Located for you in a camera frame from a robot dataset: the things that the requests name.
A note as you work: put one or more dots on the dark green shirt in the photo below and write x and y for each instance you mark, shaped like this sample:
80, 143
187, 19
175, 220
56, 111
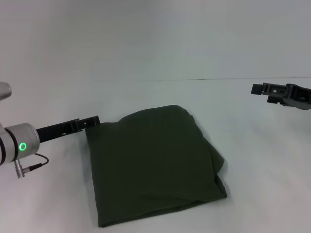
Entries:
153, 160

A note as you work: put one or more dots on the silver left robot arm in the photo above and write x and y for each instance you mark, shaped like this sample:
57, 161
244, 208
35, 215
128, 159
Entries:
17, 145

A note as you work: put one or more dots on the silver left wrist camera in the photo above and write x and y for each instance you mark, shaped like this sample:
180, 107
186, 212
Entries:
3, 91

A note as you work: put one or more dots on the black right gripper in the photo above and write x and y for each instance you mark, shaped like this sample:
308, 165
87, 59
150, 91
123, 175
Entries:
289, 95

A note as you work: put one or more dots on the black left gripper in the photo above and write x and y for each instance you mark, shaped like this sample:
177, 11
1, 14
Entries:
58, 131

